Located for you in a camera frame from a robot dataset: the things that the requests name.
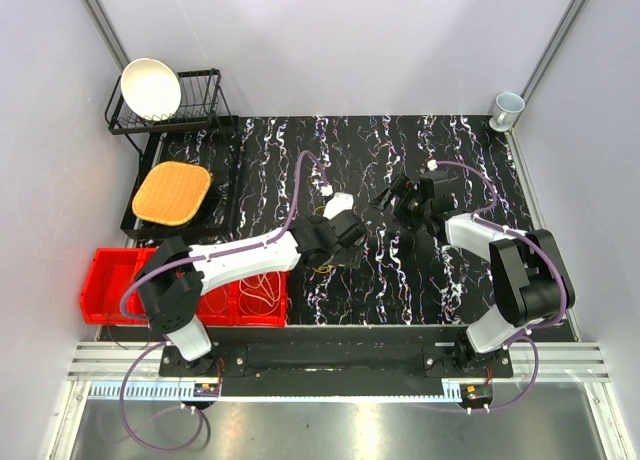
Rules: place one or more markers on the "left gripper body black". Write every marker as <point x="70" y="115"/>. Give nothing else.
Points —
<point x="346" y="257"/>

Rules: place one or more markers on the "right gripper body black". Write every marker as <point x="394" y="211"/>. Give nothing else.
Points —
<point x="411" y="209"/>

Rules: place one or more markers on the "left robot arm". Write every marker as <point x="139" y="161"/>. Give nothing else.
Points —
<point x="174" y="279"/>

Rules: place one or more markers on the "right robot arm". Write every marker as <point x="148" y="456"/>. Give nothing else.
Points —
<point x="530" y="282"/>

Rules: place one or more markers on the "black patterned table mat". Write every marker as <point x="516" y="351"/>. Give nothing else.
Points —
<point x="403" y="278"/>

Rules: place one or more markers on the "red bin right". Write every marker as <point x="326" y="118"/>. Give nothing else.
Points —
<point x="262" y="300"/>

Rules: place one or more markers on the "pale blue mug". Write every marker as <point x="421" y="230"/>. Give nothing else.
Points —
<point x="506" y="110"/>

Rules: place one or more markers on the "black tray stand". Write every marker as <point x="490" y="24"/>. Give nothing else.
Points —
<point x="218" y="152"/>

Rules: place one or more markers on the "orange woven tray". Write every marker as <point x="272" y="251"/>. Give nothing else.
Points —
<point x="172" y="193"/>

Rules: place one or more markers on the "red bin far left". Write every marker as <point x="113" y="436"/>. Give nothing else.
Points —
<point x="110" y="274"/>

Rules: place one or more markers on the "white bowl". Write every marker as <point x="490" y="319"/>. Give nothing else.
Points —
<point x="151" y="89"/>

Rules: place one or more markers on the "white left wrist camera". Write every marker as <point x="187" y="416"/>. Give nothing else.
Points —
<point x="340" y="202"/>

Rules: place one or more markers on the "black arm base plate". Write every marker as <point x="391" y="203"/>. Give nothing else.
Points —
<point x="336" y="361"/>

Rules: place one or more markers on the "black wire dish rack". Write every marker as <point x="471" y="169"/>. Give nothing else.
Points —
<point x="202" y="106"/>

